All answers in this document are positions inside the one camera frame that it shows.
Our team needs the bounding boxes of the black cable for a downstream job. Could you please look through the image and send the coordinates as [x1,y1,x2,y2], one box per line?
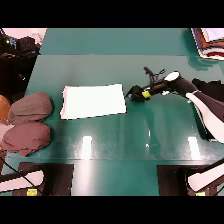
[0,159,45,197]

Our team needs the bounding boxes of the heap of clothes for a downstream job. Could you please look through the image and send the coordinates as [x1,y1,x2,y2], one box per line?
[190,27,224,61]

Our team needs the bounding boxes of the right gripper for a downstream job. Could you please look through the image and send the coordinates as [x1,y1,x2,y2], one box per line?
[127,84,152,103]

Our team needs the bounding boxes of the orange garment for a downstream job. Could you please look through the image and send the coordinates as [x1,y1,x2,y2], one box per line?
[0,94,12,126]

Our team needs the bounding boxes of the red-brown garment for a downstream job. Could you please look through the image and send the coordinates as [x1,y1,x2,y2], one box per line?
[0,121,52,158]

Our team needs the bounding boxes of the grey-brown garment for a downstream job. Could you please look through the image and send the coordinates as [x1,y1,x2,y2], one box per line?
[7,91,54,126]

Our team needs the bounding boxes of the white T-shirt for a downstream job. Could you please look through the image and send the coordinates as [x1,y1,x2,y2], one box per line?
[59,83,128,121]

